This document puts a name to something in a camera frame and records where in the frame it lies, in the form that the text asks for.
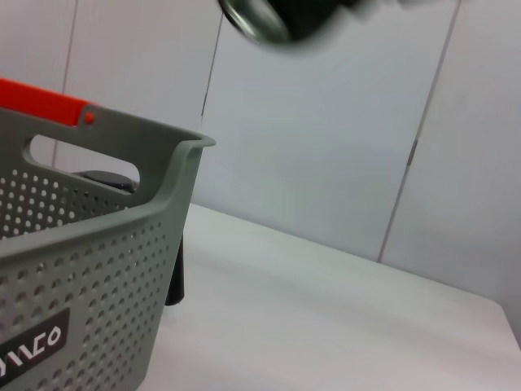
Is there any glass teacup with black handle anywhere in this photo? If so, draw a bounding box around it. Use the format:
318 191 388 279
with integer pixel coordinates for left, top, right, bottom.
217 0 367 52

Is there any grey perforated storage bin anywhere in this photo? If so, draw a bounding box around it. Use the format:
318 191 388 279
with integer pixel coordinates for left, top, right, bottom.
0 101 217 391

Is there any glass pitcher with black handle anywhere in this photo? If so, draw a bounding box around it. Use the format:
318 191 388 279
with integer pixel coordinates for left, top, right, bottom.
71 169 187 307

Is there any orange bin carry handle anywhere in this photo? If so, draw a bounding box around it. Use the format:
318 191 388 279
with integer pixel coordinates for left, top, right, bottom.
0 77 97 130

